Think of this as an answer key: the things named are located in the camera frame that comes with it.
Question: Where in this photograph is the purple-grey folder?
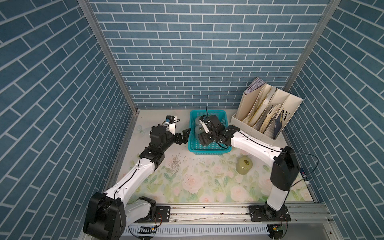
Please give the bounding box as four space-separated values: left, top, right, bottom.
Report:
244 78 266 95

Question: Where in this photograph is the teal plastic basket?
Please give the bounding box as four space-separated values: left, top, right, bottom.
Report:
188 110 232 155

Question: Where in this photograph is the beige file organizer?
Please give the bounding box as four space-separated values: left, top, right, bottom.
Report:
231 84 303 147

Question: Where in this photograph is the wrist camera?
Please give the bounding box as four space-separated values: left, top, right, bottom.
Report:
166 116 178 135
199 115 211 133

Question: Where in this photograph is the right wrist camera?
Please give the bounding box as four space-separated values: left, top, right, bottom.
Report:
199 115 211 133

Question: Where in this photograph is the yellow-green tea canister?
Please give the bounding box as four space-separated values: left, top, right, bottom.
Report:
236 156 253 175

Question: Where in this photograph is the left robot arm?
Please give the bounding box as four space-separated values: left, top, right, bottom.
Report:
83 123 191 240

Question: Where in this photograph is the aluminium front rail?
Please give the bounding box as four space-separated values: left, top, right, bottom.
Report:
80 202 340 240

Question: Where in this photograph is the marker pen at wall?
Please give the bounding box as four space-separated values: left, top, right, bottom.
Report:
300 168 310 185

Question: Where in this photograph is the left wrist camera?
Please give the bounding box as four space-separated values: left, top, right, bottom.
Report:
166 116 178 135

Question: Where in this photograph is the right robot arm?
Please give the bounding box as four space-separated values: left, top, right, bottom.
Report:
198 115 304 223

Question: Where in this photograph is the dark blue booklet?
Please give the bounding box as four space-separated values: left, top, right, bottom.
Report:
273 110 284 140

